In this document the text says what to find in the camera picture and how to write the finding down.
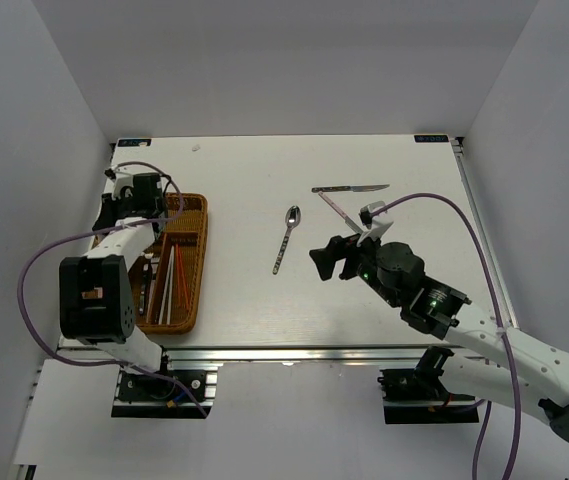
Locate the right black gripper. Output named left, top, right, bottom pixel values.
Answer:
left=309, top=226, right=401, bottom=309

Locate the pink handled table knife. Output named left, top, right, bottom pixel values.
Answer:
left=318, top=192, right=363, bottom=234

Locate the orange chopstick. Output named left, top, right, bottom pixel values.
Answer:
left=176, top=244, right=190, bottom=310
left=174, top=243, right=188, bottom=308

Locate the dark handled table knife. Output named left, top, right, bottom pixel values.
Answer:
left=311, top=184, right=390, bottom=194

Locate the dark handled spoon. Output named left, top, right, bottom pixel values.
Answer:
left=272, top=205, right=301, bottom=275

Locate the dark handled fork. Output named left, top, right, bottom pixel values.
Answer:
left=138, top=260, right=152, bottom=317

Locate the pink handled fork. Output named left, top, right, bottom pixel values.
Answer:
left=145, top=256, right=160, bottom=323

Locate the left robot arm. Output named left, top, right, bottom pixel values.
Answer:
left=59, top=173, right=176, bottom=399

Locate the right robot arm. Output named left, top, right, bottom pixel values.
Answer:
left=309, top=235, right=569, bottom=443

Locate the left blue table label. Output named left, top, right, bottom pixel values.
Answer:
left=116, top=138, right=152, bottom=148

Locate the blue table label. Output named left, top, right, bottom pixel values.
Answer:
left=413, top=134, right=450, bottom=143
left=116, top=138, right=152, bottom=148

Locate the brown wicker cutlery tray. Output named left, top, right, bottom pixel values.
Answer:
left=128, top=193, right=208, bottom=335

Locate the right blue table label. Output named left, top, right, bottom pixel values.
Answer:
left=413, top=134, right=450, bottom=143

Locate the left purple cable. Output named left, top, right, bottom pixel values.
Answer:
left=17, top=160, right=188, bottom=374

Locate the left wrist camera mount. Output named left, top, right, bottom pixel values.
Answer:
left=104, top=167, right=134, bottom=199

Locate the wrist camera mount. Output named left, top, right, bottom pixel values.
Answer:
left=357, top=201, right=394, bottom=247
left=104, top=167, right=134, bottom=199

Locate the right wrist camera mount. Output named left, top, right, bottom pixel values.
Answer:
left=357, top=201, right=394, bottom=247

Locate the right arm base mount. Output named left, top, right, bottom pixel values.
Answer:
left=377, top=369, right=482, bottom=426

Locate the aluminium table rail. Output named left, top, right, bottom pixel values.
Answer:
left=450, top=137, right=520, bottom=328

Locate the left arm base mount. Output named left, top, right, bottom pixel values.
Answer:
left=111, top=369, right=217, bottom=420

